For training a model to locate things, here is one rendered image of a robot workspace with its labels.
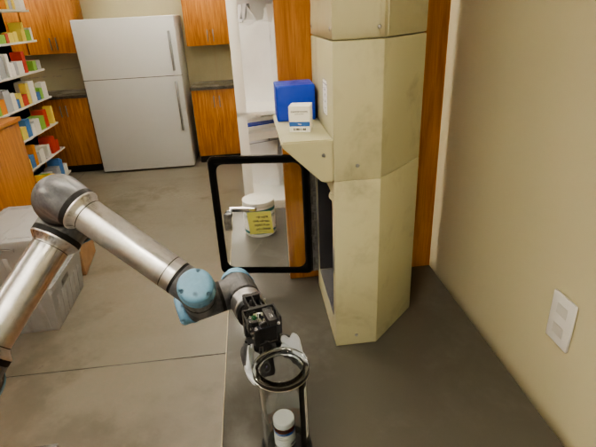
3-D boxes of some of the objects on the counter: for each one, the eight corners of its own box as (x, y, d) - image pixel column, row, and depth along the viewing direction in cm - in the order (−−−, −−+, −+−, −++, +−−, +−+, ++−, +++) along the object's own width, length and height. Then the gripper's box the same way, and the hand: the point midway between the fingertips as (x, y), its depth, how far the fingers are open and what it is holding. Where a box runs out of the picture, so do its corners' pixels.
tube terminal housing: (391, 276, 156) (402, 29, 124) (426, 336, 127) (451, 35, 95) (318, 283, 154) (310, 35, 122) (336, 346, 125) (332, 41, 93)
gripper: (214, 301, 100) (238, 361, 82) (283, 283, 104) (320, 337, 87) (218, 333, 103) (242, 397, 85) (286, 315, 108) (321, 372, 90)
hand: (281, 376), depth 88 cm, fingers closed on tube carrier, 10 cm apart
